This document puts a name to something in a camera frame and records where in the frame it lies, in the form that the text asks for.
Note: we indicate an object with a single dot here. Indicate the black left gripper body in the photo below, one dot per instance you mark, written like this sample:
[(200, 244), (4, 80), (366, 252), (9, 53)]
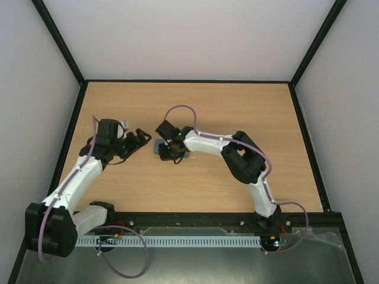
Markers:
[(124, 149)]

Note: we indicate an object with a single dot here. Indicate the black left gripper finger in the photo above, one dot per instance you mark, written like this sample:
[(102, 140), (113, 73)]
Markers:
[(130, 146), (142, 136)]

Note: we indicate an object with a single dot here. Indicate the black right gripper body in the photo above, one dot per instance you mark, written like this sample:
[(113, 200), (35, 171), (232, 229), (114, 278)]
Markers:
[(165, 152)]

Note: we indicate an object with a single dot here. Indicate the grey-blue glasses case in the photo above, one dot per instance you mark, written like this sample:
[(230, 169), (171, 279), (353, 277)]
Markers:
[(159, 141)]

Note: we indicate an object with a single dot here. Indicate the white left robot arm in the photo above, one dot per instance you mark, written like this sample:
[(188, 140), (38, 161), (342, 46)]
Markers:
[(51, 226)]

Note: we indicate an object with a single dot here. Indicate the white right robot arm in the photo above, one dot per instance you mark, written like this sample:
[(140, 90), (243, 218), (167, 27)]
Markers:
[(246, 162)]

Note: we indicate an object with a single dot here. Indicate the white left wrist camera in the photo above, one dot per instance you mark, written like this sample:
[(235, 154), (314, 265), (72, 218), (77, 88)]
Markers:
[(122, 129)]

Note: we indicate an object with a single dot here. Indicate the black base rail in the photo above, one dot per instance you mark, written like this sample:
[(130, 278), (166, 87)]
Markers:
[(239, 222)]

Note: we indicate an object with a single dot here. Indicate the light blue cable duct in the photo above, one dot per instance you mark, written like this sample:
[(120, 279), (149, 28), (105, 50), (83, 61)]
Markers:
[(170, 241)]

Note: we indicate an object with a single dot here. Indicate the black frame corner post left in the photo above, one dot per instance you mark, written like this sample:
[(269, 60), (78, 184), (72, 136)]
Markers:
[(52, 28)]

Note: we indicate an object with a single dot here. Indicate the black frame corner post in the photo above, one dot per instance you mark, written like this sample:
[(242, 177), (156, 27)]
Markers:
[(52, 28), (324, 29)]

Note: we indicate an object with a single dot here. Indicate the black frame corner post right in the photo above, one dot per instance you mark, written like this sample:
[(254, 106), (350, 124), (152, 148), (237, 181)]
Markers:
[(324, 29)]

